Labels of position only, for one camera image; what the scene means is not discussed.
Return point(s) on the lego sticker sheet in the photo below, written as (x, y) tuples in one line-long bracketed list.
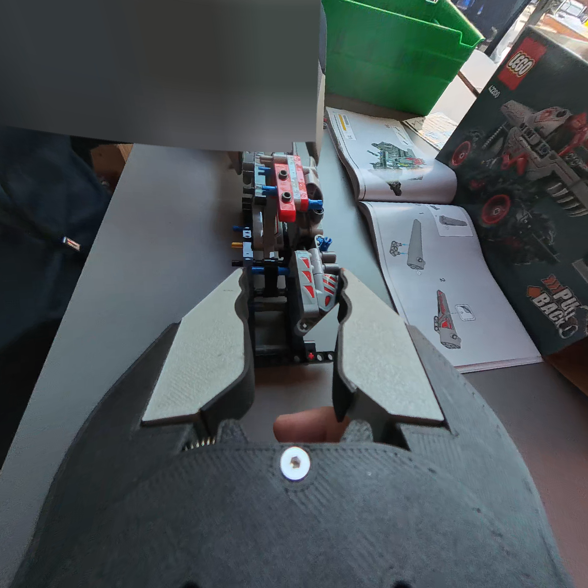
[(434, 129)]

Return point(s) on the dark lego set box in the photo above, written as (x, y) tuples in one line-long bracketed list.
[(528, 183)]

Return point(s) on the dark blue hoodie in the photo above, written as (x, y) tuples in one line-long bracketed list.
[(41, 220)]

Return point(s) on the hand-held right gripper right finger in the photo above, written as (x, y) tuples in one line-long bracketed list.
[(386, 363)]

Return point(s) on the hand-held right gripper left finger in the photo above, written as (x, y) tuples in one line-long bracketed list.
[(202, 358)]

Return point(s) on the person's right hand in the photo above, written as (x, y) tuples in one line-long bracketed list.
[(307, 425)]

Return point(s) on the partly built lego truck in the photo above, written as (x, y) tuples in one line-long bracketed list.
[(285, 229)]

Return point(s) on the green plastic bin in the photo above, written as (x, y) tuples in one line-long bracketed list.
[(381, 69), (468, 39)]

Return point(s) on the open lego instruction booklet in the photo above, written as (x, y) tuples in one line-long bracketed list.
[(413, 257)]

